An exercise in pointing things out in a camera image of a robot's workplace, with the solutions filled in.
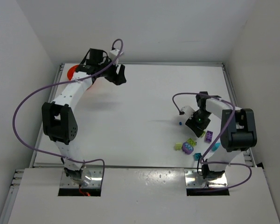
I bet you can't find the purple flower lego piece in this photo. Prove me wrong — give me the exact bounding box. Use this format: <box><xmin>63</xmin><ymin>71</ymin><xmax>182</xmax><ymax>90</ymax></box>
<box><xmin>182</xmin><ymin>142</ymin><xmax>194</xmax><ymax>155</ymax></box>

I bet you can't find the light green lego brick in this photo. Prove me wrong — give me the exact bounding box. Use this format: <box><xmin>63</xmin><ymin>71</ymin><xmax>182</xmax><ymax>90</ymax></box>
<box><xmin>174</xmin><ymin>143</ymin><xmax>182</xmax><ymax>150</ymax></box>

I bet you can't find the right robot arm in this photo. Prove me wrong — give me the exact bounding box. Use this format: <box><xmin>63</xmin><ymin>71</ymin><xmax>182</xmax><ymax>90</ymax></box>
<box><xmin>185</xmin><ymin>92</ymin><xmax>257</xmax><ymax>179</ymax></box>

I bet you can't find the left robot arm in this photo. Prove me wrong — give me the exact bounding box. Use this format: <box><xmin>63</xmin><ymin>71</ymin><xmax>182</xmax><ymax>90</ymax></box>
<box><xmin>42</xmin><ymin>48</ymin><xmax>126</xmax><ymax>185</ymax></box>

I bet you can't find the purple lego brick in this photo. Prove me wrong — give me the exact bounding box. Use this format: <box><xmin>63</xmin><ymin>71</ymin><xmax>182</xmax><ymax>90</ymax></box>
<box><xmin>204</xmin><ymin>131</ymin><xmax>213</xmax><ymax>143</ymax></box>

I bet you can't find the teal lego brick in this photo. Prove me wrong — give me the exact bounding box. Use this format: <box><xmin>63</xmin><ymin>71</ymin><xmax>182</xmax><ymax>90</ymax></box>
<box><xmin>211</xmin><ymin>142</ymin><xmax>221</xmax><ymax>152</ymax></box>
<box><xmin>193</xmin><ymin>153</ymin><xmax>202</xmax><ymax>161</ymax></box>

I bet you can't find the orange divided container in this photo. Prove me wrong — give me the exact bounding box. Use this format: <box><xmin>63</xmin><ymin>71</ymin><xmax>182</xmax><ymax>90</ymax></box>
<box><xmin>67</xmin><ymin>65</ymin><xmax>78</xmax><ymax>80</ymax></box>

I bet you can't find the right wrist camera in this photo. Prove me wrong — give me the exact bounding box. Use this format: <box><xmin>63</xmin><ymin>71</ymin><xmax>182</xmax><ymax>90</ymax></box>
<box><xmin>179</xmin><ymin>105</ymin><xmax>195</xmax><ymax>119</ymax></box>

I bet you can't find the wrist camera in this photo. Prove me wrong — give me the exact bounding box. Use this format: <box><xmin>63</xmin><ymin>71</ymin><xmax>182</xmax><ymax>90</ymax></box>
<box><xmin>179</xmin><ymin>105</ymin><xmax>195</xmax><ymax>119</ymax></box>
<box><xmin>108</xmin><ymin>49</ymin><xmax>124</xmax><ymax>65</ymax></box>

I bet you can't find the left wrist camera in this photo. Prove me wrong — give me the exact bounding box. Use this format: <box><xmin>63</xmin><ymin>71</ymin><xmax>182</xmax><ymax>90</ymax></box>
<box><xmin>108</xmin><ymin>49</ymin><xmax>124</xmax><ymax>65</ymax></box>

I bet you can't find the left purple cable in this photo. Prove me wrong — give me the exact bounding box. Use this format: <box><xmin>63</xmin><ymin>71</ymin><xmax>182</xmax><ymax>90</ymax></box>
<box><xmin>12</xmin><ymin>38</ymin><xmax>125</xmax><ymax>185</ymax></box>

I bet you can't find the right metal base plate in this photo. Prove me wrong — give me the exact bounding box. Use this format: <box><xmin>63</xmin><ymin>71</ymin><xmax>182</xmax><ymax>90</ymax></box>
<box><xmin>184</xmin><ymin>168</ymin><xmax>228</xmax><ymax>189</ymax></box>

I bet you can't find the metal base plate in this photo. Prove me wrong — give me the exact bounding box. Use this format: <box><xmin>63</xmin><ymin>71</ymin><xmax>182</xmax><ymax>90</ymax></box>
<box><xmin>60</xmin><ymin>168</ymin><xmax>103</xmax><ymax>189</ymax></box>
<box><xmin>184</xmin><ymin>168</ymin><xmax>228</xmax><ymax>189</ymax></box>

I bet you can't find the aluminium table frame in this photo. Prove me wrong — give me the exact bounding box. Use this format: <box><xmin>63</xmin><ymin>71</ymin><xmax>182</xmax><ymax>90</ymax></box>
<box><xmin>0</xmin><ymin>63</ymin><xmax>278</xmax><ymax>224</ymax></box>

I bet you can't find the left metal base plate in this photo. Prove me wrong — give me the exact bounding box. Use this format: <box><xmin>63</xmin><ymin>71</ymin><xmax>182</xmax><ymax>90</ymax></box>
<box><xmin>60</xmin><ymin>168</ymin><xmax>103</xmax><ymax>189</ymax></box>

